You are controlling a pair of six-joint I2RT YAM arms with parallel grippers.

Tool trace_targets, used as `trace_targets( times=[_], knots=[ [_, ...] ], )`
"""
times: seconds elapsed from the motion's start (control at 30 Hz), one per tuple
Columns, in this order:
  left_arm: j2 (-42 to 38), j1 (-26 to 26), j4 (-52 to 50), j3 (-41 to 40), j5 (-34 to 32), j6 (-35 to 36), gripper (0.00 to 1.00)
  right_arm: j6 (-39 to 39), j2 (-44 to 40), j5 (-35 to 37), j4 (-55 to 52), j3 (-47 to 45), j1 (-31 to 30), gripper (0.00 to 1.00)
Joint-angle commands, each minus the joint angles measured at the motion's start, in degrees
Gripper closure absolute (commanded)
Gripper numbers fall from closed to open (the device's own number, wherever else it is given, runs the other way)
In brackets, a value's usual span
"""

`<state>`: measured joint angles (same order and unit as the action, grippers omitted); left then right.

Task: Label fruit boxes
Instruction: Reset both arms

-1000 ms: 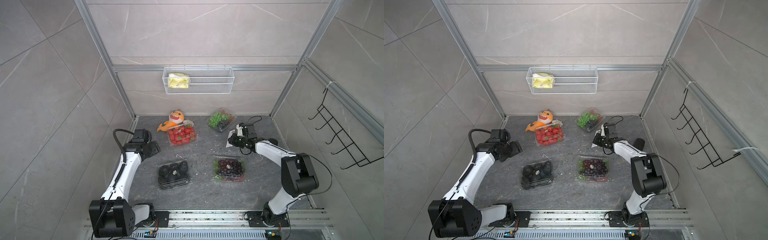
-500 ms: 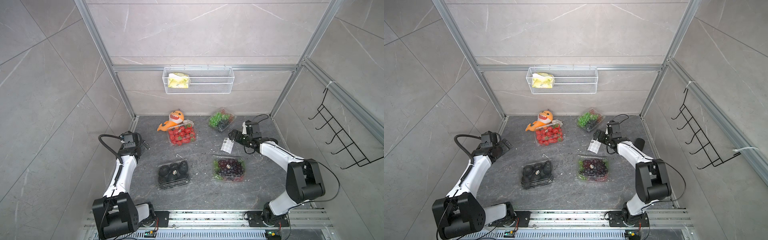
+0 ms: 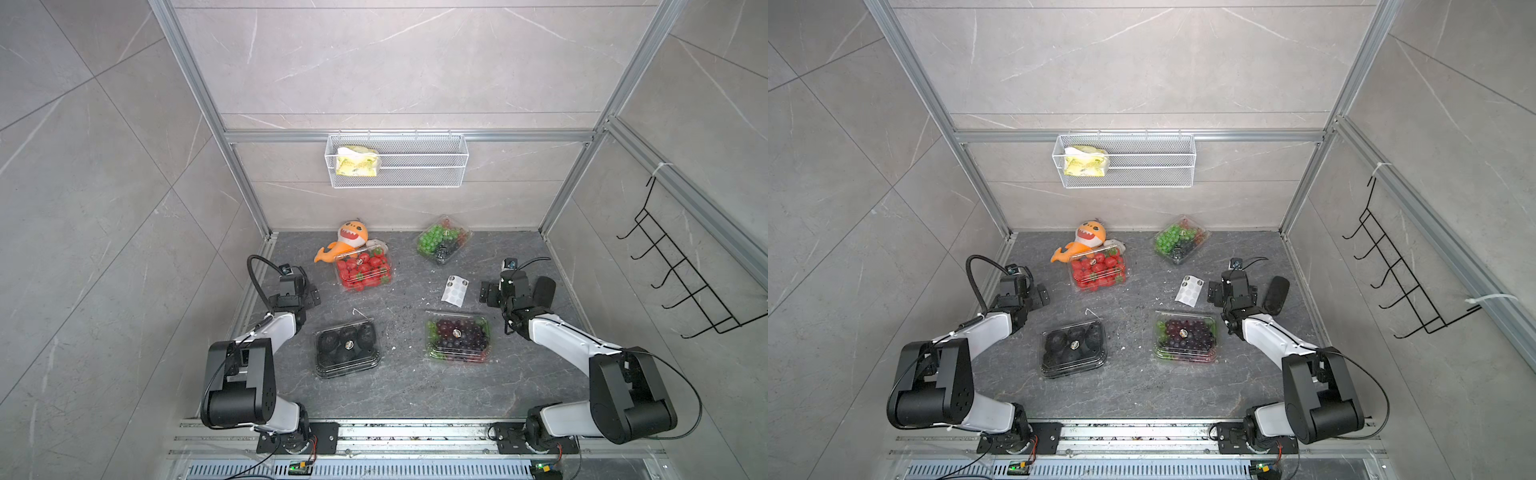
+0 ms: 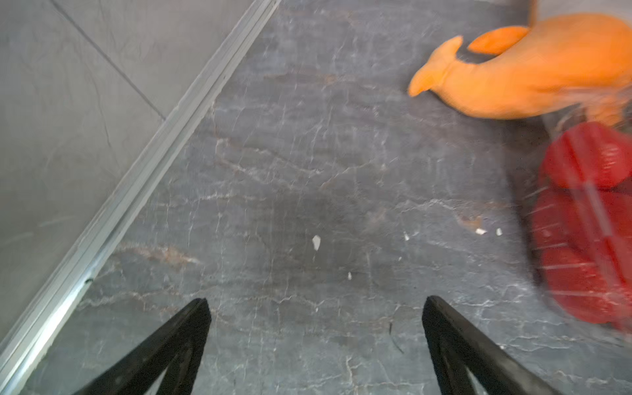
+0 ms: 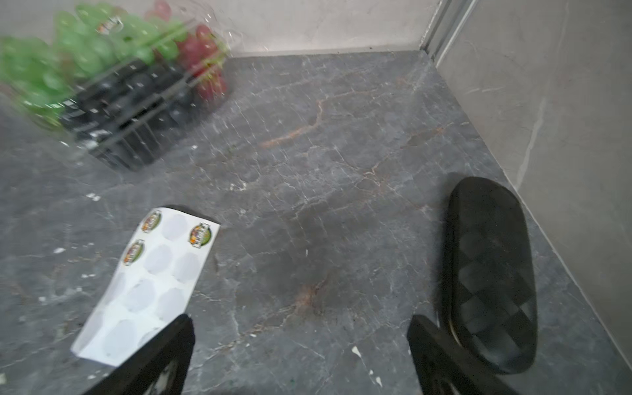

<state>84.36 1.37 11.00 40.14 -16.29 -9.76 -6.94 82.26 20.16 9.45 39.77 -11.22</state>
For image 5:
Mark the green grape box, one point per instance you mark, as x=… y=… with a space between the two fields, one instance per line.
x=116 y=86

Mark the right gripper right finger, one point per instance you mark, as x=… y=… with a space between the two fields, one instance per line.
x=443 y=367

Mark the white sticker sheet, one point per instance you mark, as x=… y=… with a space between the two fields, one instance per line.
x=152 y=285

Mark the black oval object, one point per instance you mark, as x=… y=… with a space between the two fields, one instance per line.
x=490 y=290

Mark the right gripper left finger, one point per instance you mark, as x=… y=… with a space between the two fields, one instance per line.
x=159 y=367

